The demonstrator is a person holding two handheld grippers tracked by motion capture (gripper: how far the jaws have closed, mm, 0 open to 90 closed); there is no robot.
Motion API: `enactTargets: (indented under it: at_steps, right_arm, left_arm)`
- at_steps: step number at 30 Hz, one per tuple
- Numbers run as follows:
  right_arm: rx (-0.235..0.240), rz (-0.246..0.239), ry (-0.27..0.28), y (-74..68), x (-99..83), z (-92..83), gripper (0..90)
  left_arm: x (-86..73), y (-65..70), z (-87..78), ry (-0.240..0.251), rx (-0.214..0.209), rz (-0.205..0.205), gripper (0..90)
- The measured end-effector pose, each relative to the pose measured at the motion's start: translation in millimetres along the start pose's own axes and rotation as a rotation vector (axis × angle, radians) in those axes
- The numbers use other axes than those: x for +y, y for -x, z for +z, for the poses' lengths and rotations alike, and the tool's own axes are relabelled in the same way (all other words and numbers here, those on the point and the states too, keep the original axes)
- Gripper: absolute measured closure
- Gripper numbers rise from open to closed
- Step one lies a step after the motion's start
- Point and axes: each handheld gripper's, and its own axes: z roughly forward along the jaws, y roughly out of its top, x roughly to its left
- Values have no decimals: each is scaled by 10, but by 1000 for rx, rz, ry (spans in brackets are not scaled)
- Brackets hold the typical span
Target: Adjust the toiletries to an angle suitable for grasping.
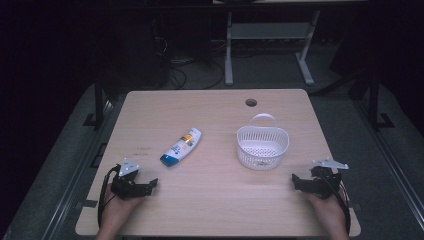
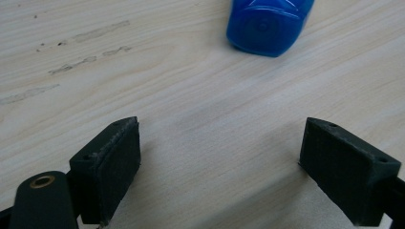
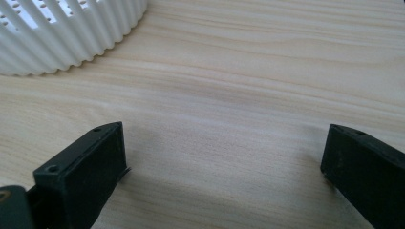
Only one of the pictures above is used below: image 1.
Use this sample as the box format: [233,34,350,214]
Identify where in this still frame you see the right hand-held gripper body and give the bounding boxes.
[303,157,350,201]

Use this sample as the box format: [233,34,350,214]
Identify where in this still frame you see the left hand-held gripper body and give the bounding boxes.
[110,157,151,201]

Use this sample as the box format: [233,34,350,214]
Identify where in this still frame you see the white bottle with blue cap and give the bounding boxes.
[159,127,203,168]

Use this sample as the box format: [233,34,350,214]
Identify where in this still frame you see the white plastic basket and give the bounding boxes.
[236,113,291,172]

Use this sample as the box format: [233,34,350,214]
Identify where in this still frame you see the person's left hand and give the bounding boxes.
[99,190,145,232]

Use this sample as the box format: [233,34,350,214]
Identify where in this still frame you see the person's right hand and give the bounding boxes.
[304,191,350,234]

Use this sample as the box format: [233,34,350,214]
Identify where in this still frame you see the black tape strip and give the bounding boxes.
[77,199,99,209]

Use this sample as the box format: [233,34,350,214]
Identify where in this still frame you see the black metal stand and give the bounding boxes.
[82,79,106,131]
[367,71,396,131]

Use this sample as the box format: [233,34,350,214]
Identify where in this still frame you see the white metal desk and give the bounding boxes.
[212,0,368,87]

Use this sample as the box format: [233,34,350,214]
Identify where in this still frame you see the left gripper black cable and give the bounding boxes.
[97,164,122,228]

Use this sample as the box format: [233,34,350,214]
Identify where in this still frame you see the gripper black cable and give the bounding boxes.
[97,164,122,228]
[316,168,352,235]

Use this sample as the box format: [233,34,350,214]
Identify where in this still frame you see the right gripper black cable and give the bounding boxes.
[316,168,352,235]

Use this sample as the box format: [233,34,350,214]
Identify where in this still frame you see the aluminium floor rail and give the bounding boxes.
[353,99,424,232]
[40,99,114,240]

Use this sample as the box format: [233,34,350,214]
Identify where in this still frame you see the tangled black floor cables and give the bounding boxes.
[165,57,226,92]

